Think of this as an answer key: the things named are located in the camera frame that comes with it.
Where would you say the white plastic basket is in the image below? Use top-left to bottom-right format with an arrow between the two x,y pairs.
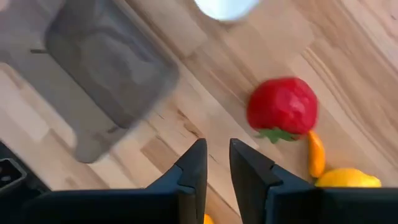
194,0 -> 261,22

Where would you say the grey translucent plastic basket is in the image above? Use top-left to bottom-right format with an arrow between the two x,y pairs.
0,0 -> 180,164

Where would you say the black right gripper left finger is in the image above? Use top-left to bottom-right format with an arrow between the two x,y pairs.
21,138 -> 208,224

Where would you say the red strawberry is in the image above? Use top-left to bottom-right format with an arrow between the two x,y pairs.
246,77 -> 319,144

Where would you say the carrot piece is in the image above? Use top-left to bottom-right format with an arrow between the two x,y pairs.
307,129 -> 326,179

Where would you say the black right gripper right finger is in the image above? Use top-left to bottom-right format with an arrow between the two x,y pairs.
229,138 -> 398,224

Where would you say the yellow lemon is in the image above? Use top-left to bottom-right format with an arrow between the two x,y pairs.
315,167 -> 382,189

